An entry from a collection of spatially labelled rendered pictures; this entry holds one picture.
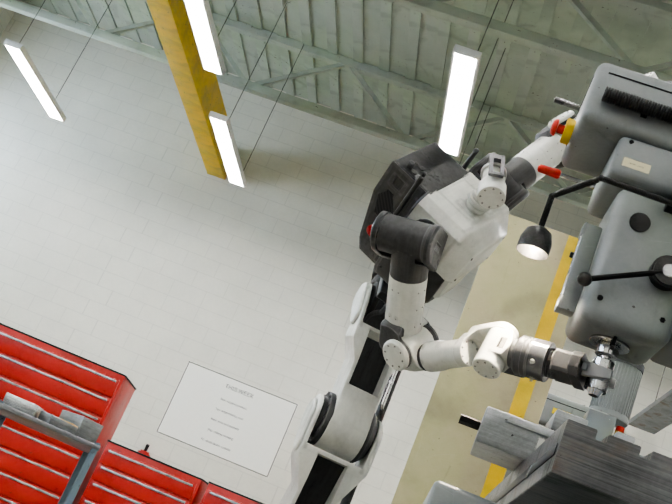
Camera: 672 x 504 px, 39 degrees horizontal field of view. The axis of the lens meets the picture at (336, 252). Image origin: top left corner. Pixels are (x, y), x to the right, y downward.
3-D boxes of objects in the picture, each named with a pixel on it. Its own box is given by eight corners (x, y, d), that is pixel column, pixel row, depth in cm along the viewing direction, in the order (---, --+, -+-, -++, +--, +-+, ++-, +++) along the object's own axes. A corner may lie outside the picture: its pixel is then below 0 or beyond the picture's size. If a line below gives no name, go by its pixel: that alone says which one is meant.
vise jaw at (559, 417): (550, 428, 173) (556, 408, 175) (538, 443, 187) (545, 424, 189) (582, 440, 172) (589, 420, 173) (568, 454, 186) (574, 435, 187)
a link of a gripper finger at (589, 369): (610, 383, 196) (580, 375, 199) (614, 368, 197) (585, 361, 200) (609, 380, 195) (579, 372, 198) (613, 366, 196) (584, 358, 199)
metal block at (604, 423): (580, 438, 177) (589, 408, 179) (574, 443, 182) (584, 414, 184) (607, 448, 176) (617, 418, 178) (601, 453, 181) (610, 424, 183)
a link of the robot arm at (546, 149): (571, 157, 272) (524, 195, 261) (549, 118, 270) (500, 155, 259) (601, 147, 262) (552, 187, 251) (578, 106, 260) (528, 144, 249)
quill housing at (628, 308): (578, 313, 194) (622, 180, 204) (559, 340, 213) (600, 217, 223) (671, 347, 191) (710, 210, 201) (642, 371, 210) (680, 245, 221)
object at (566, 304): (556, 306, 203) (585, 221, 210) (553, 311, 207) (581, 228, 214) (574, 312, 203) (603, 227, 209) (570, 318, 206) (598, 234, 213)
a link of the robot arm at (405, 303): (368, 356, 232) (376, 275, 222) (403, 337, 241) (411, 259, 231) (404, 377, 225) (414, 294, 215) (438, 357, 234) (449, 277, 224)
